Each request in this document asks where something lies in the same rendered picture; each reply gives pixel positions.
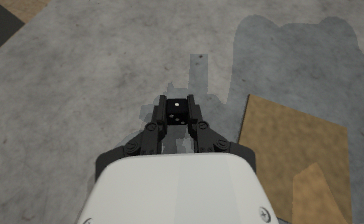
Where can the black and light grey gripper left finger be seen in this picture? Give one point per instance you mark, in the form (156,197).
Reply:
(148,142)

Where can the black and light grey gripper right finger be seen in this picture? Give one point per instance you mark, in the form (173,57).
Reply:
(207,140)

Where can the tan mat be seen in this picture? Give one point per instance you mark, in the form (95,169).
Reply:
(302,162)

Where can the black die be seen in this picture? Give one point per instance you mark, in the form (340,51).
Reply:
(177,111)

